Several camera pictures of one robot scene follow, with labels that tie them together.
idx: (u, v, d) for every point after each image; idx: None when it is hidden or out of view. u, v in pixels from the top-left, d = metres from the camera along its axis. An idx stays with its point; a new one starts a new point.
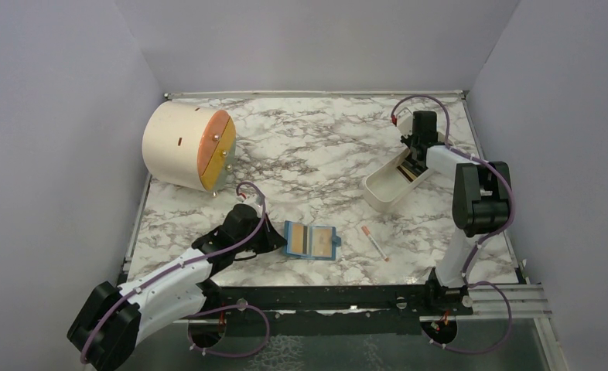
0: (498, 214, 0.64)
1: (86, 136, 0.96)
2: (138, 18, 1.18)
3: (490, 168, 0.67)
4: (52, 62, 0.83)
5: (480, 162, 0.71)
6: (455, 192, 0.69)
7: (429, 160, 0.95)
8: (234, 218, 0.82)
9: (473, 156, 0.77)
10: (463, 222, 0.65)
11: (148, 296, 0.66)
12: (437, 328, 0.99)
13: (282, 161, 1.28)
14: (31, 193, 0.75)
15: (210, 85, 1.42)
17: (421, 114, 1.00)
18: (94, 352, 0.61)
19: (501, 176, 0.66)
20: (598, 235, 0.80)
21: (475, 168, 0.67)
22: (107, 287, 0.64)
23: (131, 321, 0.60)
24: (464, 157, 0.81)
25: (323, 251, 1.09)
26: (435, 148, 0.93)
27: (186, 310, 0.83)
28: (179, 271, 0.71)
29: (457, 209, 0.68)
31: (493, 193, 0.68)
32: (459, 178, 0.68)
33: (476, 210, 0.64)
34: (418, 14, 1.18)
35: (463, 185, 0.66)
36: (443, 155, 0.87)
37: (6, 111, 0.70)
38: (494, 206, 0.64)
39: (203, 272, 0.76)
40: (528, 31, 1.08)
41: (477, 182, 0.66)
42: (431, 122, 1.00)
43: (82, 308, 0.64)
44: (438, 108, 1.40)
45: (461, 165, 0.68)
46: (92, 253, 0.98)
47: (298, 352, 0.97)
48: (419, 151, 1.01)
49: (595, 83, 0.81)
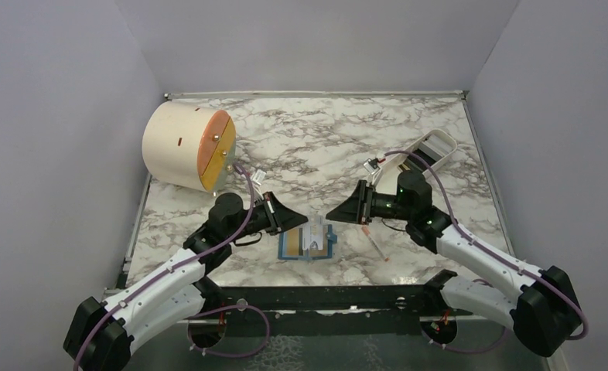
0: (572, 328, 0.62)
1: (86, 137, 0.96)
2: (138, 18, 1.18)
3: (556, 291, 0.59)
4: (53, 65, 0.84)
5: (537, 279, 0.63)
6: (521, 316, 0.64)
7: (439, 248, 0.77)
8: (216, 216, 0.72)
9: (521, 267, 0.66)
10: (546, 351, 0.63)
11: (134, 308, 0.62)
12: (437, 328, 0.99)
13: (282, 161, 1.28)
14: (31, 192, 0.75)
15: (210, 85, 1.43)
17: (416, 191, 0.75)
18: (88, 365, 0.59)
19: (569, 298, 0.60)
20: (594, 236, 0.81)
21: (540, 296, 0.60)
22: (93, 303, 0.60)
23: (116, 338, 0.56)
24: (507, 265, 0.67)
25: (319, 250, 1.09)
26: (448, 241, 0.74)
27: (182, 314, 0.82)
28: (164, 279, 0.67)
29: (530, 336, 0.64)
31: (555, 303, 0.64)
32: (527, 312, 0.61)
33: (552, 341, 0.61)
34: (418, 15, 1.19)
35: (534, 319, 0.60)
36: (464, 251, 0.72)
37: (6, 110, 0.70)
38: (568, 323, 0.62)
39: (198, 273, 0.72)
40: (527, 30, 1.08)
41: (548, 311, 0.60)
42: (430, 195, 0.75)
43: (70, 323, 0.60)
44: (463, 93, 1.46)
45: (527, 300, 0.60)
46: (93, 254, 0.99)
47: (298, 352, 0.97)
48: (421, 235, 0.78)
49: (591, 86, 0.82)
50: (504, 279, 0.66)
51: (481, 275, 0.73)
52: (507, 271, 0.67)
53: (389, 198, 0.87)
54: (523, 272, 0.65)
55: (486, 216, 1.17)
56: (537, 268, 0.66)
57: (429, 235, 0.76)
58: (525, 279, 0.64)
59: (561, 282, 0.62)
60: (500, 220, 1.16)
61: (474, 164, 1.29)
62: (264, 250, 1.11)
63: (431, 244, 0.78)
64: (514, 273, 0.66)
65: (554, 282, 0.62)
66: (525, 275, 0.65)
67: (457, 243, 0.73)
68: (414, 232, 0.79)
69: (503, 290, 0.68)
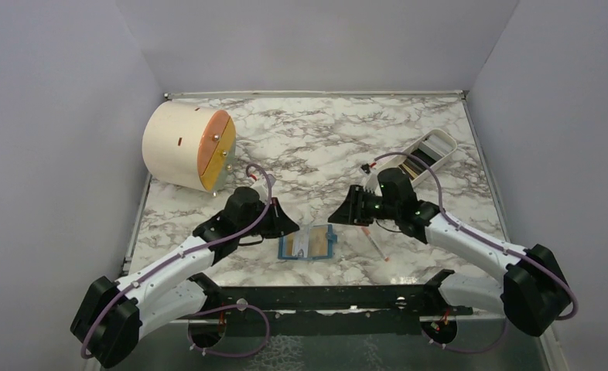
0: (559, 308, 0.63)
1: (86, 138, 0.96)
2: (137, 18, 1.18)
3: (540, 267, 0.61)
4: (53, 66, 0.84)
5: (522, 257, 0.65)
6: (510, 301, 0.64)
7: (428, 236, 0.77)
8: (234, 204, 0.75)
9: (507, 247, 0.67)
10: (537, 331, 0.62)
11: (147, 289, 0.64)
12: (437, 328, 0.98)
13: (282, 161, 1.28)
14: (32, 192, 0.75)
15: (210, 85, 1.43)
17: (397, 183, 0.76)
18: (96, 349, 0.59)
19: (554, 273, 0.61)
20: (594, 236, 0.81)
21: (525, 273, 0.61)
22: (105, 283, 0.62)
23: (128, 317, 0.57)
24: (493, 247, 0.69)
25: (320, 250, 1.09)
26: (437, 229, 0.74)
27: (189, 308, 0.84)
28: (175, 263, 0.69)
29: (520, 317, 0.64)
31: (542, 283, 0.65)
32: (513, 290, 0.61)
33: (541, 320, 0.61)
34: (418, 15, 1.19)
35: (523, 297, 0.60)
36: (452, 237, 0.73)
37: (6, 111, 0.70)
38: (556, 301, 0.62)
39: (206, 261, 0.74)
40: (527, 30, 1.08)
41: (534, 288, 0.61)
42: (408, 185, 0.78)
43: (81, 305, 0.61)
44: (463, 93, 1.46)
45: (512, 277, 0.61)
46: (93, 254, 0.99)
47: (298, 352, 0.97)
48: (410, 227, 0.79)
49: (590, 86, 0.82)
50: (490, 260, 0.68)
51: (469, 259, 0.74)
52: (493, 253, 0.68)
53: (379, 199, 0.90)
54: (508, 252, 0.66)
55: (486, 216, 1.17)
56: (522, 248, 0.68)
57: (418, 226, 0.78)
58: (510, 259, 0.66)
59: (545, 259, 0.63)
60: (500, 220, 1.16)
61: (474, 164, 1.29)
62: (264, 250, 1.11)
63: (421, 235, 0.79)
64: (500, 254, 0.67)
65: (538, 260, 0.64)
66: (510, 254, 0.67)
67: (445, 229, 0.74)
68: (404, 224, 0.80)
69: (492, 272, 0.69)
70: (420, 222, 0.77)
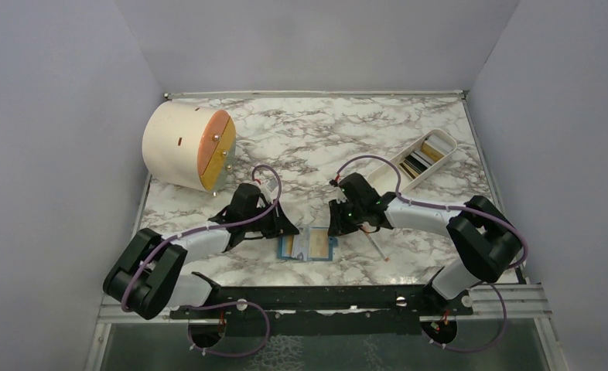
0: (512, 250, 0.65)
1: (86, 139, 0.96)
2: (137, 18, 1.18)
3: (478, 212, 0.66)
4: (52, 67, 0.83)
5: (463, 208, 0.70)
6: (462, 254, 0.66)
7: (392, 220, 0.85)
8: (241, 195, 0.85)
9: (449, 204, 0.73)
10: (496, 276, 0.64)
11: (188, 242, 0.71)
12: (437, 328, 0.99)
13: (282, 161, 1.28)
14: (31, 193, 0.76)
15: (210, 85, 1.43)
17: (351, 182, 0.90)
18: (134, 298, 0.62)
19: (490, 216, 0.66)
20: (594, 238, 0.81)
21: (467, 222, 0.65)
22: (150, 233, 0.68)
23: (178, 256, 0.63)
24: (436, 208, 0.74)
25: (321, 251, 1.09)
26: (394, 208, 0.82)
27: (195, 299, 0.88)
28: (205, 232, 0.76)
29: (477, 268, 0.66)
31: (491, 232, 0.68)
32: (460, 239, 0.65)
33: (496, 261, 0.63)
34: (418, 15, 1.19)
35: (470, 246, 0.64)
36: (405, 212, 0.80)
37: (5, 111, 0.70)
38: (507, 244, 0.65)
39: (223, 242, 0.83)
40: (527, 29, 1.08)
41: (479, 233, 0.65)
42: (362, 180, 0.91)
43: (123, 253, 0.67)
44: (463, 94, 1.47)
45: (456, 226, 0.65)
46: (93, 253, 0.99)
47: (298, 352, 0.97)
48: (374, 216, 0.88)
49: (591, 87, 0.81)
50: (437, 219, 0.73)
51: (430, 229, 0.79)
52: (438, 212, 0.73)
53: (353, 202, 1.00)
54: (449, 208, 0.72)
55: None
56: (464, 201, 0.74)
57: (381, 215, 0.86)
58: (452, 212, 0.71)
59: (484, 206, 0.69)
60: None
61: (474, 164, 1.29)
62: (264, 249, 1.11)
63: (386, 222, 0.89)
64: (443, 212, 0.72)
65: (479, 207, 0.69)
66: (452, 209, 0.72)
67: (399, 207, 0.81)
68: (370, 216, 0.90)
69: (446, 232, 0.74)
70: (380, 210, 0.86)
